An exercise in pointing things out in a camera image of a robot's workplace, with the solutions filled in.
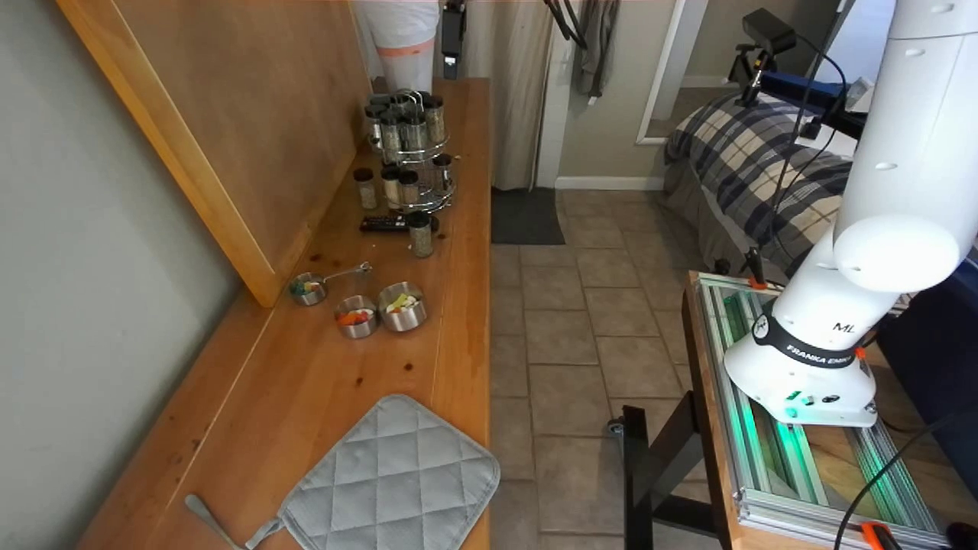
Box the chrome rotating seasoning rack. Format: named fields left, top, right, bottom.
left=360, top=87, right=461, bottom=218

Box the dark floor mat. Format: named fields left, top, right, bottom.
left=490, top=185, right=565, bottom=248

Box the small spice jar black lid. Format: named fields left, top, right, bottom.
left=352, top=166, right=379, bottom=211

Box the beige curtain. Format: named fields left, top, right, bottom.
left=485, top=0, right=559, bottom=193

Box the grey quilted pot holder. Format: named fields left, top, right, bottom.
left=276, top=392, right=504, bottom=550

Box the black metal stand leg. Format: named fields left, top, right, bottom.
left=608, top=392, right=735, bottom=550

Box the grey hanging garment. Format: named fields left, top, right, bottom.
left=543, top=0, right=624, bottom=100

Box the bed with plaid blanket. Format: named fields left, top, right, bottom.
left=660, top=87, right=867, bottom=287

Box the framed plywood board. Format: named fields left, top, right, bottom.
left=56, top=0, right=377, bottom=310

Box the metal utensil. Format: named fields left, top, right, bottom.
left=180, top=491, right=247, bottom=550

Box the orange clamp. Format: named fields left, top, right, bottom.
left=855, top=515, right=896, bottom=550

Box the dark blue fabric furniture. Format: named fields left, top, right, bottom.
left=881, top=271, right=978, bottom=500

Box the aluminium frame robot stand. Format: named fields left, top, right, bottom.
left=680, top=269, right=956, bottom=550

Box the black power cable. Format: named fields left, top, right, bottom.
left=829, top=416, right=950, bottom=550

